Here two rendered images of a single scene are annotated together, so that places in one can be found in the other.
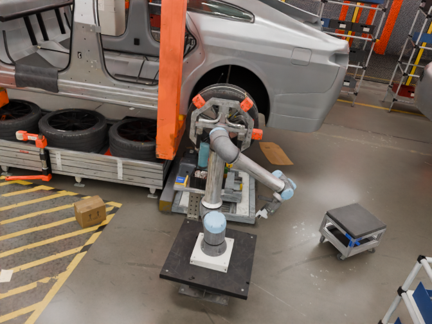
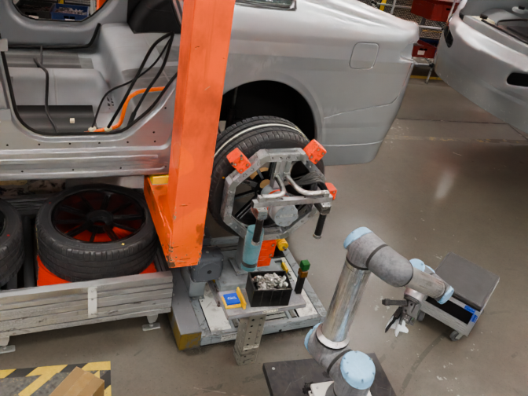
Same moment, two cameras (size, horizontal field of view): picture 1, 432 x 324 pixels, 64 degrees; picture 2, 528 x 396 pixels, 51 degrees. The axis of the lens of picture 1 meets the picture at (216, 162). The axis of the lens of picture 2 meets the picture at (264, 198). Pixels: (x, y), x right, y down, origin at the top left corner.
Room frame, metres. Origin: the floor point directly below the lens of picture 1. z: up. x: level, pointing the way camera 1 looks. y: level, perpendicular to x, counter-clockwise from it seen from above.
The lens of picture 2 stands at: (0.66, 1.18, 2.39)
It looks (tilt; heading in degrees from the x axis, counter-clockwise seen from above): 33 degrees down; 332
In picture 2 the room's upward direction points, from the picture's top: 12 degrees clockwise
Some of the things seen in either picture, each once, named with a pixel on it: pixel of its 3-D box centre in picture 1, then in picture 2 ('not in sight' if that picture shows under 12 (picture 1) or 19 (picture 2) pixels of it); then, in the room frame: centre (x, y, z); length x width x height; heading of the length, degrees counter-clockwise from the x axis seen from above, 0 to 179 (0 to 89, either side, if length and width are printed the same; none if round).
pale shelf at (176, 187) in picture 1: (199, 186); (262, 299); (2.45, 0.11, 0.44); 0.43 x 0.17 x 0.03; 89
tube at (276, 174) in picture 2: (211, 114); (270, 181); (2.64, 0.09, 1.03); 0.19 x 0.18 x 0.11; 179
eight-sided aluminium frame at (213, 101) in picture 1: (221, 129); (273, 196); (2.76, -0.01, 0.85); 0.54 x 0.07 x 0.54; 89
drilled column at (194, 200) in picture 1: (193, 206); (250, 331); (2.45, 0.14, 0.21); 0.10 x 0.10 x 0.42; 89
